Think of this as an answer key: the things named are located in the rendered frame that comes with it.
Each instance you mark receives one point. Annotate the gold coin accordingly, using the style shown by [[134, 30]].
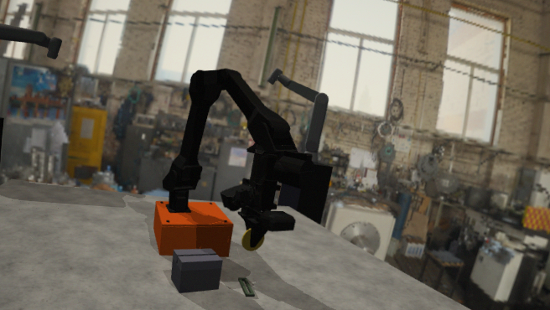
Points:
[[246, 241]]

